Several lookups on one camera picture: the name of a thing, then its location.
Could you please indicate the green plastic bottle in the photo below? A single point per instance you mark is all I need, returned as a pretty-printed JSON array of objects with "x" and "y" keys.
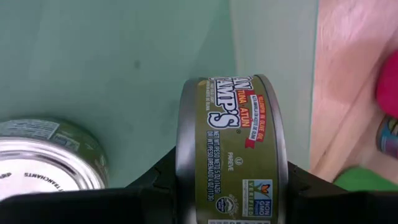
[{"x": 363, "y": 180}]

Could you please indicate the blue label salmon can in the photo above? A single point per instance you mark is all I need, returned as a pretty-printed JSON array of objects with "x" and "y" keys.
[{"x": 388, "y": 137}]

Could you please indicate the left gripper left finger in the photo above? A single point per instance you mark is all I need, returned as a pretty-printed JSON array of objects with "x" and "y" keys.
[{"x": 158, "y": 193}]

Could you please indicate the red bell pepper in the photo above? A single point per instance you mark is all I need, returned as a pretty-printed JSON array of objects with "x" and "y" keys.
[{"x": 390, "y": 87}]

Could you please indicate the teal cutting mat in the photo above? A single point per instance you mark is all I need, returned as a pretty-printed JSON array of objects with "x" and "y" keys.
[{"x": 109, "y": 62}]

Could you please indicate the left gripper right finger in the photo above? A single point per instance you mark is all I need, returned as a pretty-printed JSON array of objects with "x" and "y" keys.
[{"x": 317, "y": 202}]

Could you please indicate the green label tuna can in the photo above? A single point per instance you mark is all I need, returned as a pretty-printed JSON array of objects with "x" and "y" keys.
[
  {"x": 37, "y": 161},
  {"x": 233, "y": 149}
]

